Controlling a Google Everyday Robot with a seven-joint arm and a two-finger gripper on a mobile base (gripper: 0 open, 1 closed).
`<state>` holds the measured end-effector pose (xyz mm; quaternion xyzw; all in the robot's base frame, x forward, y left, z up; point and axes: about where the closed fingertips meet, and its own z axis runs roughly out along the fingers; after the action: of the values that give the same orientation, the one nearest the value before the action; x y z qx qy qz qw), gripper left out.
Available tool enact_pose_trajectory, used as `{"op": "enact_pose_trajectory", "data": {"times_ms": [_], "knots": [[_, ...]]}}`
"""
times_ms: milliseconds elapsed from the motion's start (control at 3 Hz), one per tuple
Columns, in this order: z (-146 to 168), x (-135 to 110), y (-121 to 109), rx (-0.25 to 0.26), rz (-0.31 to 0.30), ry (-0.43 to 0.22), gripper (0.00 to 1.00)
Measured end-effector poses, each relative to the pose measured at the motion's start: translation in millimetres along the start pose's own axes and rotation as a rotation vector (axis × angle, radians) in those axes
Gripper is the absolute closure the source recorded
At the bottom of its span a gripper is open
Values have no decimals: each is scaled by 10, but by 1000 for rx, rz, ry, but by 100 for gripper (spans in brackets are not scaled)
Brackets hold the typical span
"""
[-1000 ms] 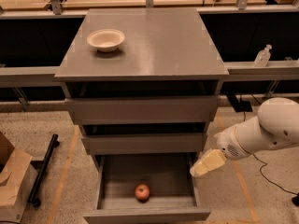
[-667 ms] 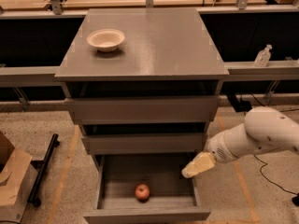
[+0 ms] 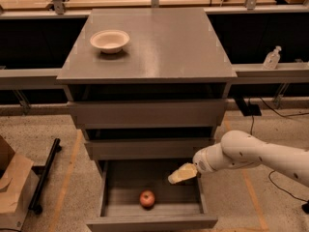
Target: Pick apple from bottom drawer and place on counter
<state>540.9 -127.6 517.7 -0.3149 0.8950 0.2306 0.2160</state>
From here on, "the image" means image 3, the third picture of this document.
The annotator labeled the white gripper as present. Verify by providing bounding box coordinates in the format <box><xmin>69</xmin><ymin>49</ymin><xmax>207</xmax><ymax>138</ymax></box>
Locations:
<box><xmin>168</xmin><ymin>143</ymin><xmax>232</xmax><ymax>185</ymax></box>

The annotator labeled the red apple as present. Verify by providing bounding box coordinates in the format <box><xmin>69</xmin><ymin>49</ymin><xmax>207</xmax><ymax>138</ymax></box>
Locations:
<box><xmin>139</xmin><ymin>190</ymin><xmax>155</xmax><ymax>209</ymax></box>

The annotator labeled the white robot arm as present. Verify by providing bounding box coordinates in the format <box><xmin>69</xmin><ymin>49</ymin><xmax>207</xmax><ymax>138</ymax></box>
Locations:
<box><xmin>168</xmin><ymin>130</ymin><xmax>309</xmax><ymax>187</ymax></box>

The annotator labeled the grey open bottom drawer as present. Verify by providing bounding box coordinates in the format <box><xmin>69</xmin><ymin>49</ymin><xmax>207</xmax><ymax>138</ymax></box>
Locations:
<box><xmin>87</xmin><ymin>159</ymin><xmax>217</xmax><ymax>232</ymax></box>

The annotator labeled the grey middle drawer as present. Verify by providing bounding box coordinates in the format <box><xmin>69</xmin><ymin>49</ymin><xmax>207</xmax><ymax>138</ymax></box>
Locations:
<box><xmin>85</xmin><ymin>137</ymin><xmax>214</xmax><ymax>160</ymax></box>

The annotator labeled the grey top drawer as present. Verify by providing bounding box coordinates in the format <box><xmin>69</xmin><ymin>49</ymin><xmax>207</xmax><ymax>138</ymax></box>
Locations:
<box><xmin>68</xmin><ymin>100</ymin><xmax>225</xmax><ymax>129</ymax></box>

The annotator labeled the grey drawer cabinet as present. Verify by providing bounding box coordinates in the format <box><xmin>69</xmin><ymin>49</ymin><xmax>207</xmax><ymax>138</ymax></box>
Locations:
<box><xmin>56</xmin><ymin>7</ymin><xmax>238</xmax><ymax>166</ymax></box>

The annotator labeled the black floor power box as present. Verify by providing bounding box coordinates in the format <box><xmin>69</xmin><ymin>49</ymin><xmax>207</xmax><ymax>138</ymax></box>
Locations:
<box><xmin>235</xmin><ymin>97</ymin><xmax>262</xmax><ymax>116</ymax></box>

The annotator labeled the clear sanitizer pump bottle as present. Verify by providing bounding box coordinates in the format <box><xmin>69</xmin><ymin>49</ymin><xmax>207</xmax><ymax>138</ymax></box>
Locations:
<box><xmin>263</xmin><ymin>45</ymin><xmax>282</xmax><ymax>70</ymax></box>

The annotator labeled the white paper bowl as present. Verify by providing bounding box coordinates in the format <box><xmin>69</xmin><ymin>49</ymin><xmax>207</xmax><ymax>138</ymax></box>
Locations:
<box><xmin>90</xmin><ymin>30</ymin><xmax>130</xmax><ymax>54</ymax></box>

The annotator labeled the black metal bar stand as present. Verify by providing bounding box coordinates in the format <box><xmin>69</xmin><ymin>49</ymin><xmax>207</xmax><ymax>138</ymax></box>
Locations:
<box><xmin>28</xmin><ymin>138</ymin><xmax>62</xmax><ymax>215</ymax></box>

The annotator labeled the brown cardboard box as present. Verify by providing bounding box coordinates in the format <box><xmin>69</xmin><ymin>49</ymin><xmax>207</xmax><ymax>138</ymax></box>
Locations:
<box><xmin>0</xmin><ymin>136</ymin><xmax>39</xmax><ymax>232</ymax></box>

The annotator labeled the black floor cable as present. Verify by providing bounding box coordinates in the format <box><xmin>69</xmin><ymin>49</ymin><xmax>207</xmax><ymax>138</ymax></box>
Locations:
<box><xmin>248</xmin><ymin>97</ymin><xmax>309</xmax><ymax>203</ymax></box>

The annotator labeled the grey metal rail frame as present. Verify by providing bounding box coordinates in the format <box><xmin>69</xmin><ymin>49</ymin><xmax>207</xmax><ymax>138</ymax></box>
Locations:
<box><xmin>1</xmin><ymin>0</ymin><xmax>308</xmax><ymax>108</ymax></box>

